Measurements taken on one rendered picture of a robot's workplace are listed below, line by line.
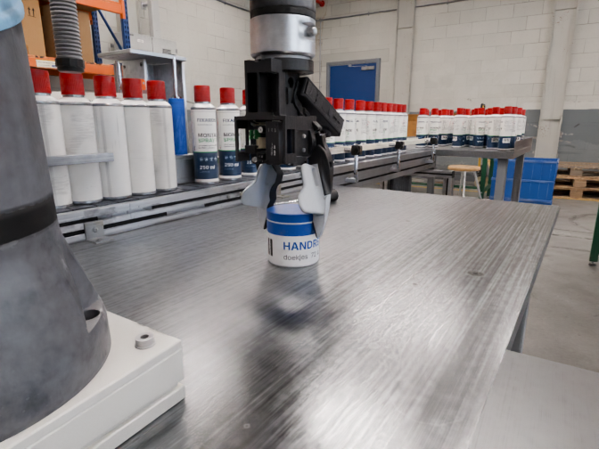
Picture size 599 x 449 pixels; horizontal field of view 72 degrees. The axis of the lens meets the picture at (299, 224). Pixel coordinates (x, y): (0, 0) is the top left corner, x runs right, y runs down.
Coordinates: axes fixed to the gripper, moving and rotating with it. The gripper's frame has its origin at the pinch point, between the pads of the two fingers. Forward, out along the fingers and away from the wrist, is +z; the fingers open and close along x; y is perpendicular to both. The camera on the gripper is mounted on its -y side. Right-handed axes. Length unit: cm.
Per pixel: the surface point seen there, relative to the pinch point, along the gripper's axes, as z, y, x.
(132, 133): -11.2, -3.2, -35.4
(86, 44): -91, -236, -402
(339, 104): -19, -80, -33
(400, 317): 4.9, 9.4, 17.9
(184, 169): -3.2, -18.5, -39.3
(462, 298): 4.9, 1.8, 22.1
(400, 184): 18, -162, -37
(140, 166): -5.5, -3.8, -34.8
